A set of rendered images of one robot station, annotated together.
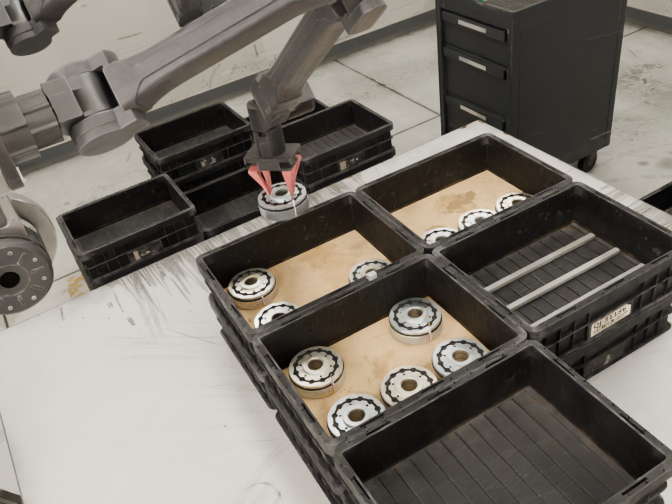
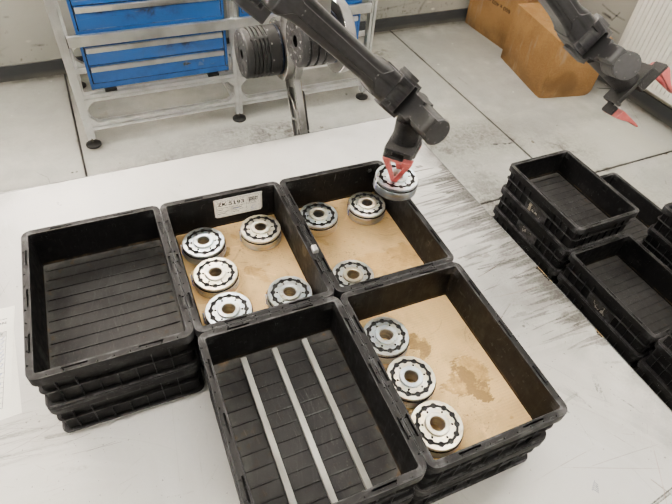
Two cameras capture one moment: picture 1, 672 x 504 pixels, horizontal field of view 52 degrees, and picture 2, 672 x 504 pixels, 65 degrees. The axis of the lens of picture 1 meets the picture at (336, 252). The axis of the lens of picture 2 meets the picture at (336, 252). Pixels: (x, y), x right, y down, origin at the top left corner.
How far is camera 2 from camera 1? 1.36 m
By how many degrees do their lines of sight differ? 62
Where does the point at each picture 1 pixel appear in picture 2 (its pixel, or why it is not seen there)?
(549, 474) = (110, 343)
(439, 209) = (460, 359)
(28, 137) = not seen: outside the picture
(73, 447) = (292, 157)
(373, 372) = (251, 266)
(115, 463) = (272, 173)
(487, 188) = (496, 418)
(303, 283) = (368, 240)
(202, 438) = not seen: hidden behind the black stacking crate
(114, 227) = (575, 194)
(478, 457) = (146, 307)
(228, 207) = (641, 287)
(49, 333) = not seen: hidden behind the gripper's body
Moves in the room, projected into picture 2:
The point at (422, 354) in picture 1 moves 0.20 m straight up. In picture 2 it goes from (256, 298) to (252, 237)
